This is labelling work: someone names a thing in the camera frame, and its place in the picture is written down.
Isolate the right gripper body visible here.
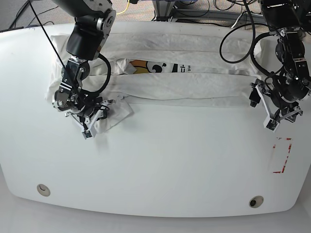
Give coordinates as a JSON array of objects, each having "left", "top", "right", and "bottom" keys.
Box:
[{"left": 52, "top": 58, "right": 115, "bottom": 133}]

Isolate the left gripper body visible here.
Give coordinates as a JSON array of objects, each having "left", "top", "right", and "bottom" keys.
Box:
[{"left": 250, "top": 29, "right": 311, "bottom": 121}]

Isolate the white printed t-shirt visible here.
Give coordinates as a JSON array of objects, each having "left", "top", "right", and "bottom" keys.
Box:
[{"left": 44, "top": 33, "right": 280, "bottom": 134}]

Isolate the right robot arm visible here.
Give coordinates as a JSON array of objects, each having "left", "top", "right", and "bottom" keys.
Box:
[{"left": 52, "top": 0, "right": 116, "bottom": 139}]

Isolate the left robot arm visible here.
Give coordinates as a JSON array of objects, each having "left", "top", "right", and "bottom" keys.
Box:
[{"left": 249, "top": 0, "right": 311, "bottom": 127}]

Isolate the red tape rectangle marking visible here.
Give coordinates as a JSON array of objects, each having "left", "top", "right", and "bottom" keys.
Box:
[{"left": 269, "top": 137, "right": 293, "bottom": 174}]

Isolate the left table grommet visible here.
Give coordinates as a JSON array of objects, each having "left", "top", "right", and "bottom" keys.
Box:
[{"left": 36, "top": 184, "right": 51, "bottom": 197}]

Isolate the table grommet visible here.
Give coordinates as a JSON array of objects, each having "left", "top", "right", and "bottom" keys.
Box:
[
  {"left": 249, "top": 196, "right": 264, "bottom": 208},
  {"left": 36, "top": 184, "right": 51, "bottom": 197}
]

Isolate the right table grommet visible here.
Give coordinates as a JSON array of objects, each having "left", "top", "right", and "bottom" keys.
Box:
[{"left": 249, "top": 196, "right": 264, "bottom": 208}]

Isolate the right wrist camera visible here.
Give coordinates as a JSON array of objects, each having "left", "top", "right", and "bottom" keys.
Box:
[{"left": 82, "top": 130, "right": 93, "bottom": 140}]

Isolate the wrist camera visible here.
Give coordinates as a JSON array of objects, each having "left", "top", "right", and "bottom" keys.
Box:
[
  {"left": 82, "top": 130, "right": 93, "bottom": 140},
  {"left": 263, "top": 117, "right": 280, "bottom": 132}
]

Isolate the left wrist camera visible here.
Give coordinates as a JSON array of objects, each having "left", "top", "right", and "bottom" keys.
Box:
[{"left": 263, "top": 117, "right": 280, "bottom": 132}]

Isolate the yellow cable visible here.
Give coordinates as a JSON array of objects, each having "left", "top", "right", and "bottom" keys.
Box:
[{"left": 116, "top": 0, "right": 129, "bottom": 16}]

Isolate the aluminium table frame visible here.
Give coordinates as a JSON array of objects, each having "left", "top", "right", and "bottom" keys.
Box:
[{"left": 152, "top": 0, "right": 183, "bottom": 22}]

